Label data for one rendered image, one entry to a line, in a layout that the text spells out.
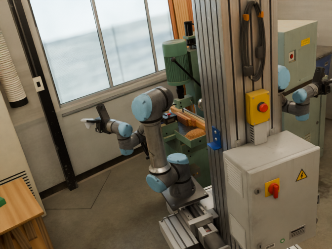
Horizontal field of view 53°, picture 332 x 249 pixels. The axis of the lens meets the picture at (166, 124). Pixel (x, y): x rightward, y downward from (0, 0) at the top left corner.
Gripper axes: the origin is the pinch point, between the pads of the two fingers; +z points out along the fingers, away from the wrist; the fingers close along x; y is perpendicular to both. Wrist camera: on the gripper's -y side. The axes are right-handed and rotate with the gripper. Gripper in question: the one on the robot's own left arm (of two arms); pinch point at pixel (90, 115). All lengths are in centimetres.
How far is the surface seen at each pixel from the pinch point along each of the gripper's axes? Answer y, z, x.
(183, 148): 38, -19, 62
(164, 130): 24, -8, 55
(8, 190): 75, 96, -26
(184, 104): 11, -7, 79
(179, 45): -35, -12, 71
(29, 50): -32, 125, 26
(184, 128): 25, -16, 67
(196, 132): 22, -32, 62
